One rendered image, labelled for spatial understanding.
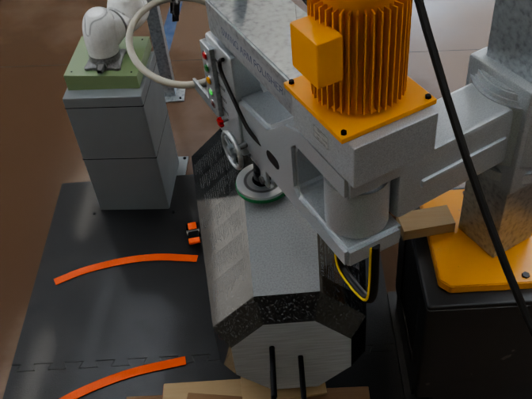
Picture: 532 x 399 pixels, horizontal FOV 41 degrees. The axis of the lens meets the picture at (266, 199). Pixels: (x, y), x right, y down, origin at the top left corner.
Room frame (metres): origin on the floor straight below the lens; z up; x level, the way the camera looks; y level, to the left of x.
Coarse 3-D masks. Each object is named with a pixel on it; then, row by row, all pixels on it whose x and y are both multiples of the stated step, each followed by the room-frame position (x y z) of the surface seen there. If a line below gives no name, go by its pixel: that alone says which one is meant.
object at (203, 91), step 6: (192, 78) 2.45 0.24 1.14; (198, 84) 2.41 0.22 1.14; (198, 90) 2.41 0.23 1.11; (204, 90) 2.36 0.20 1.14; (204, 96) 2.35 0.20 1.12; (216, 114) 2.26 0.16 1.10; (252, 156) 1.98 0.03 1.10; (264, 180) 1.84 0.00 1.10; (270, 180) 1.85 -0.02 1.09; (276, 186) 1.83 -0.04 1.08
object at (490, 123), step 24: (456, 96) 1.70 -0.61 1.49; (480, 96) 1.68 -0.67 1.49; (480, 120) 1.57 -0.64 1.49; (504, 120) 1.59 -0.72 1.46; (456, 144) 1.51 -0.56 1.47; (480, 144) 1.55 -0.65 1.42; (504, 144) 1.59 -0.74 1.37; (528, 144) 1.59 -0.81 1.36; (408, 168) 1.43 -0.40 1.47; (432, 168) 1.47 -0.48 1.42; (456, 168) 1.50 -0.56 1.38; (480, 168) 1.56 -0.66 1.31; (408, 192) 1.43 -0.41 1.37; (432, 192) 1.48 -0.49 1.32
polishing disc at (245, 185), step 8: (248, 168) 2.14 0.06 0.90; (240, 176) 2.10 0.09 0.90; (248, 176) 2.09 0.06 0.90; (240, 184) 2.05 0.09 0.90; (248, 184) 2.04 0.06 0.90; (240, 192) 2.01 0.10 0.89; (248, 192) 2.00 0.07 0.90; (256, 192) 1.99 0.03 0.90; (264, 192) 1.99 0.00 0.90; (272, 192) 1.98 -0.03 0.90; (280, 192) 1.98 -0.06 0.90
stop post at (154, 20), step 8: (152, 0) 3.93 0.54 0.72; (152, 16) 3.93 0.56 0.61; (160, 16) 3.97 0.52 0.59; (152, 24) 3.93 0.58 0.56; (160, 24) 3.93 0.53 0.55; (152, 32) 3.93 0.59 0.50; (160, 32) 3.93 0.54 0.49; (152, 40) 3.94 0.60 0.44; (160, 40) 3.93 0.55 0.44; (160, 48) 3.93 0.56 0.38; (160, 56) 3.93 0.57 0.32; (168, 56) 3.95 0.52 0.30; (160, 64) 3.93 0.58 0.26; (168, 64) 3.93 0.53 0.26; (160, 72) 3.94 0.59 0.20; (168, 72) 3.93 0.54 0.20; (168, 88) 3.93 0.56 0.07; (176, 88) 4.00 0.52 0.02; (168, 96) 3.93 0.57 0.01; (176, 96) 3.92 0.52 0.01
